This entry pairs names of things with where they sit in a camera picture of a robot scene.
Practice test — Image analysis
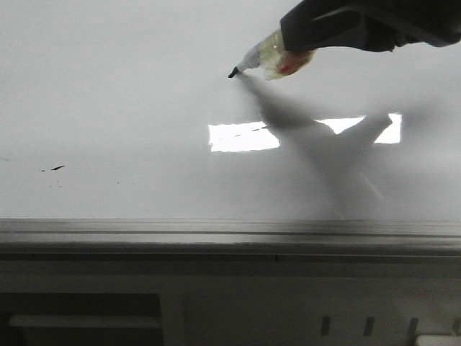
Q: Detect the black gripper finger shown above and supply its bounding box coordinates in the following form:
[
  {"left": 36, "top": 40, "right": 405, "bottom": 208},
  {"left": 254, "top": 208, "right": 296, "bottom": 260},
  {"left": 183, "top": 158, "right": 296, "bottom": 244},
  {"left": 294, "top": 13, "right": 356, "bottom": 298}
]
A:
[
  {"left": 280, "top": 11, "right": 395, "bottom": 52},
  {"left": 308, "top": 1, "right": 460, "bottom": 47}
]

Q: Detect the white whiteboard marker with tape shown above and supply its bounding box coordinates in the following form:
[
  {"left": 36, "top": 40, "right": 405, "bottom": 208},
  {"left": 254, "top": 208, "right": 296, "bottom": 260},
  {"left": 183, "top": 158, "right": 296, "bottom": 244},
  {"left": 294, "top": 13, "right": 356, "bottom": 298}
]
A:
[{"left": 228, "top": 29, "right": 317, "bottom": 80}]

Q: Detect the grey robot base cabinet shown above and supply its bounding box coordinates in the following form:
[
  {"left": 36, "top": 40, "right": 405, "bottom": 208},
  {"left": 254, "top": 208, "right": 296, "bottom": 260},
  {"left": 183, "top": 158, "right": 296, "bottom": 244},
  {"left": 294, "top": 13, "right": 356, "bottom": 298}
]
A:
[{"left": 1, "top": 254, "right": 460, "bottom": 345}]

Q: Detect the white whiteboard with metal frame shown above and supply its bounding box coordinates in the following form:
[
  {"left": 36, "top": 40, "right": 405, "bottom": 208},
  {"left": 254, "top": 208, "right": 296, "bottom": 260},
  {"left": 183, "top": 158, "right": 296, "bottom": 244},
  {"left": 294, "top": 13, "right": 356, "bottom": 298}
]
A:
[{"left": 1, "top": 1, "right": 460, "bottom": 255}]

